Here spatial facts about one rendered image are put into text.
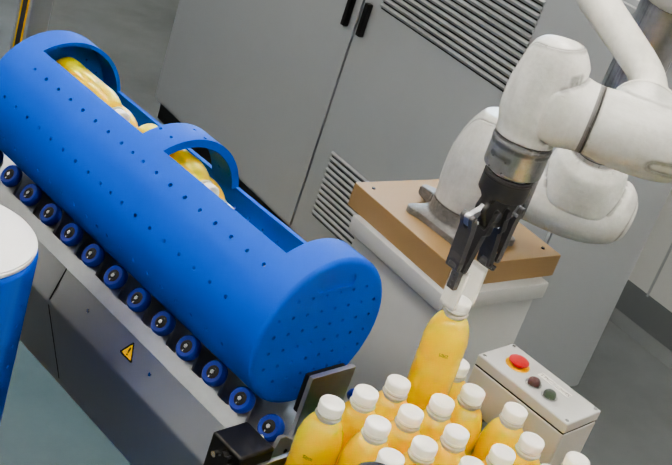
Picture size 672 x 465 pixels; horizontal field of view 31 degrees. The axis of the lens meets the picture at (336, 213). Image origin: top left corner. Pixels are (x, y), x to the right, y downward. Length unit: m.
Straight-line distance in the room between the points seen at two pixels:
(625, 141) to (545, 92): 0.13
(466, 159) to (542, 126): 0.78
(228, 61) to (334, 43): 0.65
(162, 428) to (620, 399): 2.62
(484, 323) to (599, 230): 0.32
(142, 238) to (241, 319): 0.27
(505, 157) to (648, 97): 0.21
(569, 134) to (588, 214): 0.77
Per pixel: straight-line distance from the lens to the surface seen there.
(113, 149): 2.18
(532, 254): 2.64
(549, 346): 4.00
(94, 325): 2.26
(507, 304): 2.63
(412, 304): 2.53
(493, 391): 2.09
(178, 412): 2.10
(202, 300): 1.98
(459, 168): 2.51
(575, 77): 1.72
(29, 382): 3.55
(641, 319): 5.00
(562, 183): 2.47
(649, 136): 1.73
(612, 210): 2.50
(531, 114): 1.72
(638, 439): 4.33
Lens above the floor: 2.11
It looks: 25 degrees down
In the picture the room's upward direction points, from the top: 19 degrees clockwise
